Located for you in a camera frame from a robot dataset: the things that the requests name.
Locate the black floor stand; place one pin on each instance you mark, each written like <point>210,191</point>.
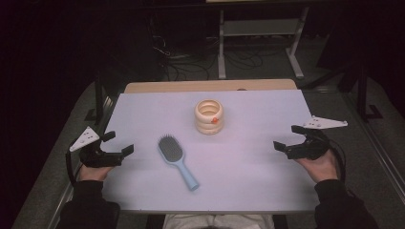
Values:
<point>99,101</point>
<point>363,95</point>

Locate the cream ribbed holder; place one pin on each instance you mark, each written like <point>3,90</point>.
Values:
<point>208,125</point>

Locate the person's lap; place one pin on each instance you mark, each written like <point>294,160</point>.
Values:
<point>219,221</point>

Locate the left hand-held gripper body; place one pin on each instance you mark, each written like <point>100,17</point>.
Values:
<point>95,157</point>

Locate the light blue hairbrush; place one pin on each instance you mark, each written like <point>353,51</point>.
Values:
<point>172,151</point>

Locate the white table cover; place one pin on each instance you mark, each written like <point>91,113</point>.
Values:
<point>238,171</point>

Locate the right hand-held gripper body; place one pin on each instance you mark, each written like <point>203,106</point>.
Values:
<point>310,148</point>

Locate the person's left hand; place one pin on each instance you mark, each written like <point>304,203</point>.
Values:
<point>94,174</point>

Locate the grey metal table frame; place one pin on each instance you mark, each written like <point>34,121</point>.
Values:
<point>259,28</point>

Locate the person's right hand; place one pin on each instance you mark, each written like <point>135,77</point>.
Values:
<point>321,168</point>

